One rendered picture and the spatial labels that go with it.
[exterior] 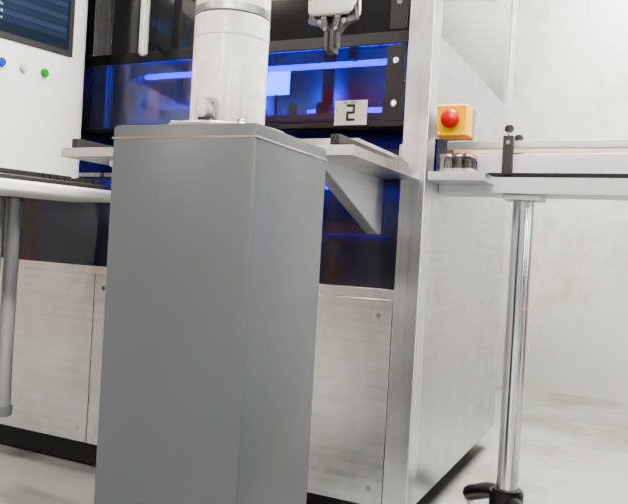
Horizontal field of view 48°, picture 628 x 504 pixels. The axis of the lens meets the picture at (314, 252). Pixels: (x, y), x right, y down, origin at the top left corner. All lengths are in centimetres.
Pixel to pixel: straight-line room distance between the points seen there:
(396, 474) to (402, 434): 9
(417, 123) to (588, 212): 235
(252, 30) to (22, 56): 99
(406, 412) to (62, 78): 126
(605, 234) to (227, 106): 303
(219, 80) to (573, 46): 314
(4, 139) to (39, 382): 76
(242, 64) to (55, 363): 136
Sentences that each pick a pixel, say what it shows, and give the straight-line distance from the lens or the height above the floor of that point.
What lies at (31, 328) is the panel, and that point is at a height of 40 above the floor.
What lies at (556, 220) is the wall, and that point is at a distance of 395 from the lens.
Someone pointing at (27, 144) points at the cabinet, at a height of 92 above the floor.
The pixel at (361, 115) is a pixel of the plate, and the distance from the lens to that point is 173.
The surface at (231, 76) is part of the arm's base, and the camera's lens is 112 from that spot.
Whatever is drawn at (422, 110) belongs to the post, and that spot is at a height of 102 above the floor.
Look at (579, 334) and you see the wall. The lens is 395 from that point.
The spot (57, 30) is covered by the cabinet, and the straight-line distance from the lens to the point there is 210.
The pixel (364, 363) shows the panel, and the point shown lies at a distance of 171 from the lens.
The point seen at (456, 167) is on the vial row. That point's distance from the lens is 167.
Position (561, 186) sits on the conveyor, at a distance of 170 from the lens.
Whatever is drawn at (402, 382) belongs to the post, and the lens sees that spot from 168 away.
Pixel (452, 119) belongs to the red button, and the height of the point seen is 99.
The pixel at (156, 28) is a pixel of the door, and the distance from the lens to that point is 212.
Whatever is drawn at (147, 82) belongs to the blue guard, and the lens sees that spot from 209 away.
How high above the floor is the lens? 69
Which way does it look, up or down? level
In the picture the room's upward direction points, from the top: 3 degrees clockwise
